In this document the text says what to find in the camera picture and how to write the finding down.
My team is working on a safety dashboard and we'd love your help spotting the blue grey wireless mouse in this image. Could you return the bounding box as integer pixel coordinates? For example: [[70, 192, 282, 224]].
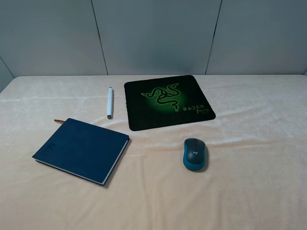
[[183, 138, 209, 171]]

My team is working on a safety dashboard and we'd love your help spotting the cream tablecloth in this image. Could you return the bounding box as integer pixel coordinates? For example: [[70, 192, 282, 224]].
[[0, 75, 307, 230]]

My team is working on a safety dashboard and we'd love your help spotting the black green Razer mousepad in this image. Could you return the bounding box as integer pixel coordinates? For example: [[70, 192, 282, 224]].
[[124, 75, 216, 131]]

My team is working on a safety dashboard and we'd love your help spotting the dark blue notebook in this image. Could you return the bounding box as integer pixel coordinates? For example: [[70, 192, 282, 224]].
[[32, 118, 130, 185]]

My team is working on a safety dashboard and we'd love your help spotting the white marker pen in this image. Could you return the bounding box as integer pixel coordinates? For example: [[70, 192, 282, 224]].
[[107, 87, 114, 119]]

